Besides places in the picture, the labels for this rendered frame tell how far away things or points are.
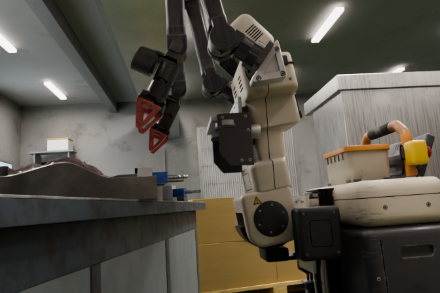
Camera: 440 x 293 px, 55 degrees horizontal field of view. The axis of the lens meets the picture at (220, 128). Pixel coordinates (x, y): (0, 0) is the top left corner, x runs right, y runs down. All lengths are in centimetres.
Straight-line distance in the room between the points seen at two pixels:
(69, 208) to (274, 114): 81
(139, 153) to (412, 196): 968
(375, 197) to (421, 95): 354
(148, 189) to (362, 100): 355
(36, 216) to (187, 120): 1019
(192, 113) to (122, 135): 183
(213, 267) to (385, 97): 242
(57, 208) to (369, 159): 98
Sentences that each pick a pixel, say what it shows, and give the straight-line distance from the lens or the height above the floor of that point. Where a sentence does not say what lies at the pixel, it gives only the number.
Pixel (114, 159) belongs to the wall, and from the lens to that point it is 1072.
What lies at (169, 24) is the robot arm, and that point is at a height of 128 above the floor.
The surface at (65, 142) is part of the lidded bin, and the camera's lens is 1042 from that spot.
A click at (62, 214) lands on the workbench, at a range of 68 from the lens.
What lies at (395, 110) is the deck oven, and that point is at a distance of 453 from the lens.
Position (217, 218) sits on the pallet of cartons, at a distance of 330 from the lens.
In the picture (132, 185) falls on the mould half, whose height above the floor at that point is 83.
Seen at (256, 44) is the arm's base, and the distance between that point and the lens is 121.
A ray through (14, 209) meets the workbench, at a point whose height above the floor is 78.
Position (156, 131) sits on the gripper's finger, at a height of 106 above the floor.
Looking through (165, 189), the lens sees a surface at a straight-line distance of 147.
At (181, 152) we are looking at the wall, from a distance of 1061.
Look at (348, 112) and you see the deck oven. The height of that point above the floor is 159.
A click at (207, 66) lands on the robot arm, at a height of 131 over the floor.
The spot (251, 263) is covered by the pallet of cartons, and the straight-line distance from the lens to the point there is 340.
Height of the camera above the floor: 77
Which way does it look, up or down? 11 degrees up
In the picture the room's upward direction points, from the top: 4 degrees counter-clockwise
